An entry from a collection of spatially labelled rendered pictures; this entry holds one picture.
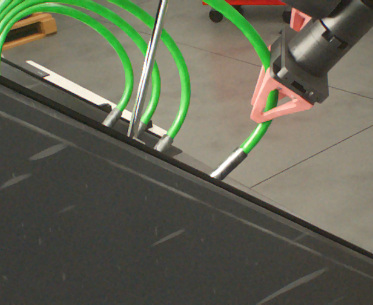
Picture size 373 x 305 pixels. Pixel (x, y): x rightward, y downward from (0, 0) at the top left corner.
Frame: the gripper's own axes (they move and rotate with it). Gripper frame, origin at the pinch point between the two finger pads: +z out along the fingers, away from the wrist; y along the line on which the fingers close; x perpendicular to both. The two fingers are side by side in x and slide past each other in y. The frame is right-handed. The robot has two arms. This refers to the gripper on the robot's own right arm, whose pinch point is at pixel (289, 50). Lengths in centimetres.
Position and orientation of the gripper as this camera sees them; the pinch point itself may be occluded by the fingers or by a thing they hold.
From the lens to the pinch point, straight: 114.7
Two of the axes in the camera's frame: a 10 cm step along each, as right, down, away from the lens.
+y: -7.7, -4.4, -4.5
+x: 3.0, 3.8, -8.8
